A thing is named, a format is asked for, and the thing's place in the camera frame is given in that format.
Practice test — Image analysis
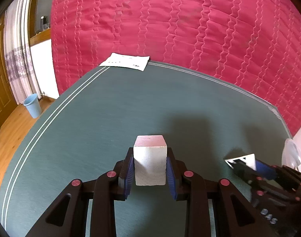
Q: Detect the white marked cube block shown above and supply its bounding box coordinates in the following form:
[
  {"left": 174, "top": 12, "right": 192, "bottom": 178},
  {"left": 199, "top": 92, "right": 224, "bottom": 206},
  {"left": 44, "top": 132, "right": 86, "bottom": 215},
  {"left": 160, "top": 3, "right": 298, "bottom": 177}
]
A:
[{"left": 224, "top": 153, "right": 256, "bottom": 171}]

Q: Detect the blue waste bin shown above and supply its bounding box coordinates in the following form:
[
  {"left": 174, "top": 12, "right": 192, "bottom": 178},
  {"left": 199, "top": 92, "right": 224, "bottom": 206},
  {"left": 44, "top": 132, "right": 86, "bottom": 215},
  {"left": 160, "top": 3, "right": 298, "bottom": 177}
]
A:
[{"left": 23, "top": 94, "right": 42, "bottom": 118}]

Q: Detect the clear plastic bowl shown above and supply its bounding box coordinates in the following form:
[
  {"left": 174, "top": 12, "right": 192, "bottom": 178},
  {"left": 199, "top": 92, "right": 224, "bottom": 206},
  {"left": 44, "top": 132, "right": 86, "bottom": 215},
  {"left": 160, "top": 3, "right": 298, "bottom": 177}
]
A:
[{"left": 281, "top": 139, "right": 301, "bottom": 171}]

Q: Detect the wooden shelf ledge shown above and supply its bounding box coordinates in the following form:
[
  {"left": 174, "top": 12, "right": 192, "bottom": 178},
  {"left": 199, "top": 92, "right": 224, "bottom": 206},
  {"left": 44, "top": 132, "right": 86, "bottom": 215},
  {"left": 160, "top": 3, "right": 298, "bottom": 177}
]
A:
[{"left": 29, "top": 28, "right": 51, "bottom": 47}]

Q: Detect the wooden door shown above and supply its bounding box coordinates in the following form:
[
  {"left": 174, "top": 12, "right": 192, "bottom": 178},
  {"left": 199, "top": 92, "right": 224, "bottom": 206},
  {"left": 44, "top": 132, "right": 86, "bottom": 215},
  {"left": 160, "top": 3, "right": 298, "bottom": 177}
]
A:
[{"left": 0, "top": 15, "right": 17, "bottom": 127}]

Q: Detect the patterned curtain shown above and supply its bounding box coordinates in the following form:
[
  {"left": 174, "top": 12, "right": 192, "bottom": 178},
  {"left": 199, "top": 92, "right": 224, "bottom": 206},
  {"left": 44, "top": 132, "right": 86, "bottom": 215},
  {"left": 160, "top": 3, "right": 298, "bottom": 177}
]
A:
[{"left": 3, "top": 0, "right": 41, "bottom": 104}]

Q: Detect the red quilted bedspread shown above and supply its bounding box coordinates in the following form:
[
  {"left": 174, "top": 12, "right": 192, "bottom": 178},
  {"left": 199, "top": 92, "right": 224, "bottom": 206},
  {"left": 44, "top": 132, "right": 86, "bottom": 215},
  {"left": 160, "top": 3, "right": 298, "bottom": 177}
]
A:
[{"left": 50, "top": 0, "right": 301, "bottom": 134}]

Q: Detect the white paper card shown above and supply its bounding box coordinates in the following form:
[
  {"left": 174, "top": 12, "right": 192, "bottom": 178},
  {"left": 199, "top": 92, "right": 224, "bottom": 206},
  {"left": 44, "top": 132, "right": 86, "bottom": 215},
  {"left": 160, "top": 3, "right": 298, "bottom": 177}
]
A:
[{"left": 99, "top": 53, "right": 150, "bottom": 72}]

